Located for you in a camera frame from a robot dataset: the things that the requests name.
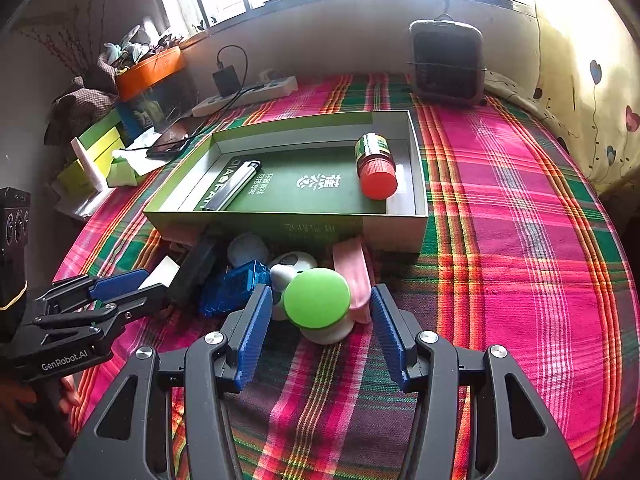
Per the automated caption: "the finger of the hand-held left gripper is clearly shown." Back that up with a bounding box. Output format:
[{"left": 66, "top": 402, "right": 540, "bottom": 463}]
[
  {"left": 30, "top": 283, "right": 169, "bottom": 333},
  {"left": 34, "top": 269, "right": 151, "bottom": 313}
]

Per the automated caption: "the black cable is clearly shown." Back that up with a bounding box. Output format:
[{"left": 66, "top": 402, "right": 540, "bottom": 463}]
[{"left": 125, "top": 45, "right": 261, "bottom": 153}]

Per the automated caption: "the black lighter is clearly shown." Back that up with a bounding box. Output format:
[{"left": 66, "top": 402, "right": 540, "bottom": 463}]
[{"left": 202, "top": 160, "right": 263, "bottom": 212}]

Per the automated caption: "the orange box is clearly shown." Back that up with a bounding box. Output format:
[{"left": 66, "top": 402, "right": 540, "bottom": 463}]
[{"left": 116, "top": 46, "right": 187, "bottom": 102}]

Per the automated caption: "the blue usb tester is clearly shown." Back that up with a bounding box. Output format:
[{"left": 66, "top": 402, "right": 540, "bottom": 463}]
[{"left": 199, "top": 260, "right": 273, "bottom": 318}]

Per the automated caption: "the white round figure toy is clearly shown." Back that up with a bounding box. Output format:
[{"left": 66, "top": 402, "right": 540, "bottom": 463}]
[{"left": 268, "top": 251, "right": 318, "bottom": 321}]

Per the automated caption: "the white round container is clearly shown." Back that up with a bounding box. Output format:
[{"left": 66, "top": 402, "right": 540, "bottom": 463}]
[{"left": 227, "top": 232, "right": 271, "bottom": 268}]

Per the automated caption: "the dark checkered cloth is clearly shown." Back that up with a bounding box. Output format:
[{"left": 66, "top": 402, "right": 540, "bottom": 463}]
[{"left": 52, "top": 77, "right": 118, "bottom": 136}]

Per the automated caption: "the plaid blanket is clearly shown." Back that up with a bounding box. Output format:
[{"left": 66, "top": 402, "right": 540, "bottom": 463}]
[{"left": 52, "top": 72, "right": 628, "bottom": 480}]

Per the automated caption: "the glass tank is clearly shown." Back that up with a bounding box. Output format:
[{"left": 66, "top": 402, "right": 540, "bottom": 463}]
[{"left": 117, "top": 67, "right": 201, "bottom": 131}]

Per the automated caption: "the green-lidded white container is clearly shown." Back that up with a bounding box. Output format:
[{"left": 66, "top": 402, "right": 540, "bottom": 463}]
[{"left": 282, "top": 267, "right": 352, "bottom": 346}]

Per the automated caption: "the white paper sheet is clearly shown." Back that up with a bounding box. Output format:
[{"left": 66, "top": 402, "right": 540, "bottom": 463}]
[{"left": 120, "top": 127, "right": 166, "bottom": 161}]

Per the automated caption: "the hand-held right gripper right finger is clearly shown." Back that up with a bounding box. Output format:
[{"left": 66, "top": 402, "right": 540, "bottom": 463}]
[{"left": 370, "top": 283, "right": 583, "bottom": 480}]

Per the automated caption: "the pile of crumpled bags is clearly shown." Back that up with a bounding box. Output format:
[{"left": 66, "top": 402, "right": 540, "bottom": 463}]
[{"left": 97, "top": 22, "right": 181, "bottom": 68}]

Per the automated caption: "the white tube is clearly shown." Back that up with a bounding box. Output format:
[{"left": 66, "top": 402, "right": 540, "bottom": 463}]
[{"left": 72, "top": 138, "right": 108, "bottom": 193}]

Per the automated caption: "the black power adapter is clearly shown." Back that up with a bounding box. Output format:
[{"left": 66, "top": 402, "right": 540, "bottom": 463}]
[{"left": 212, "top": 65, "right": 242, "bottom": 97}]

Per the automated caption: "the green cardboard box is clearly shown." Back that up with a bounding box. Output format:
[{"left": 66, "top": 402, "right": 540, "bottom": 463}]
[{"left": 142, "top": 109, "right": 430, "bottom": 255}]

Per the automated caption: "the yellow printed curtain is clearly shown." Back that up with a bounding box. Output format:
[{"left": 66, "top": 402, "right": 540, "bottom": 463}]
[{"left": 530, "top": 0, "right": 640, "bottom": 196}]

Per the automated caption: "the black rectangular device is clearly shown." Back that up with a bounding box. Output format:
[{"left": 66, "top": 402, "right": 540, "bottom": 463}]
[{"left": 167, "top": 232, "right": 221, "bottom": 308}]

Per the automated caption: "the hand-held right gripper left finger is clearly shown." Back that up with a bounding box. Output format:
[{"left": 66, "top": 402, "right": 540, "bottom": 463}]
[{"left": 60, "top": 284, "right": 274, "bottom": 480}]

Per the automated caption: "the white power strip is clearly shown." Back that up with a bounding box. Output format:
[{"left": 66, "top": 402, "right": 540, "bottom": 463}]
[{"left": 191, "top": 76, "right": 299, "bottom": 117}]

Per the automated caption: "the person's left hand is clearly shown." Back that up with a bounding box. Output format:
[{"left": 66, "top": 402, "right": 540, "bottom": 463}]
[{"left": 0, "top": 377, "right": 80, "bottom": 436}]

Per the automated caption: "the black phone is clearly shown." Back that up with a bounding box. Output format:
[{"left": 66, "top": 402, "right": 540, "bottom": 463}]
[{"left": 146, "top": 116, "right": 207, "bottom": 160}]

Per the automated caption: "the green tissue packet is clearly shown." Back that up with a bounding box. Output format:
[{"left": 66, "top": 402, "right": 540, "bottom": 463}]
[{"left": 106, "top": 152, "right": 146, "bottom": 188}]

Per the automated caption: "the red-capped bottle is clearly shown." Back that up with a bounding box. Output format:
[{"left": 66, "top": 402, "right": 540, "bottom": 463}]
[{"left": 354, "top": 132, "right": 398, "bottom": 201}]

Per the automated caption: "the white charger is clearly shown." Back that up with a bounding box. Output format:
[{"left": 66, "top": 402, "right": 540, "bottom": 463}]
[{"left": 137, "top": 255, "right": 182, "bottom": 291}]

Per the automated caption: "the lime green box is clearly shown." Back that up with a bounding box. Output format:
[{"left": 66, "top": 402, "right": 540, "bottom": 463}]
[{"left": 55, "top": 107, "right": 126, "bottom": 196}]

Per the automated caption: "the small grey heater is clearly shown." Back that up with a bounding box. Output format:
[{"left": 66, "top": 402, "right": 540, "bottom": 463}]
[{"left": 409, "top": 14, "right": 487, "bottom": 107}]

